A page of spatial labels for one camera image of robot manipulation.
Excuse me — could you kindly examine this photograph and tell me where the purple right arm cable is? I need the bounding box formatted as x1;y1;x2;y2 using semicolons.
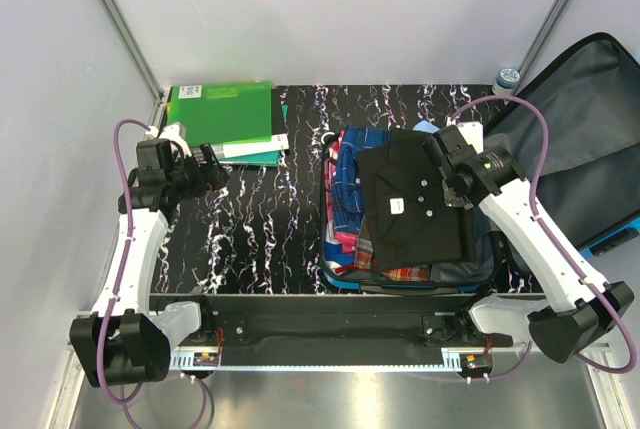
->
449;94;637;384

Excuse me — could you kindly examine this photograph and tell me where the pink camouflage shirt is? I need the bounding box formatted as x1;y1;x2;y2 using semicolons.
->
323;131;359;253

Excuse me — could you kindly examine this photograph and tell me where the green plastic folder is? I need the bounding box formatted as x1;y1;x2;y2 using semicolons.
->
167;81;272;146

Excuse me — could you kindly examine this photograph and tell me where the brown plaid shirt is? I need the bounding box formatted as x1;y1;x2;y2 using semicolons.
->
354;219;431;282

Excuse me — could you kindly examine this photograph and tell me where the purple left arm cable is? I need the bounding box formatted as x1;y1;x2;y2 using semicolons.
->
97;118;211;429

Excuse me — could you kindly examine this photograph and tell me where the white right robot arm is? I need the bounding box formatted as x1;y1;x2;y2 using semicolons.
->
423;123;634;363

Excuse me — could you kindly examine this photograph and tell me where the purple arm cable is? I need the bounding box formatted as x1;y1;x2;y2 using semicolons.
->
449;94;637;384
97;118;211;429

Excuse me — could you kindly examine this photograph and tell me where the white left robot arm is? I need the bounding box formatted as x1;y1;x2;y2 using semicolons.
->
69;137;228;389

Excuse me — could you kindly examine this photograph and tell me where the black shirt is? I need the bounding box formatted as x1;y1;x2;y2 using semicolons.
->
357;129;475;272

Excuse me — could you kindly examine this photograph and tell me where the blue capped bottle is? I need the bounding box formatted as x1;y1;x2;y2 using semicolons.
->
492;68;521;95

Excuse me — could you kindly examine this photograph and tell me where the aluminium frame rail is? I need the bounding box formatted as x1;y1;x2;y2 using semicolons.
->
98;0;164;103

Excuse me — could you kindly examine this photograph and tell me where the light blue shirt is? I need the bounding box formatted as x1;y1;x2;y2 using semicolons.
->
412;120;440;134

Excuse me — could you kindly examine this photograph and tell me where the blue suitcase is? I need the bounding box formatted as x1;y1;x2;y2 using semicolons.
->
323;33;639;291

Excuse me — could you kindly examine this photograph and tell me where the blue plaid shirt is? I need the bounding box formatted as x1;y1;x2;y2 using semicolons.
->
329;127;390;236

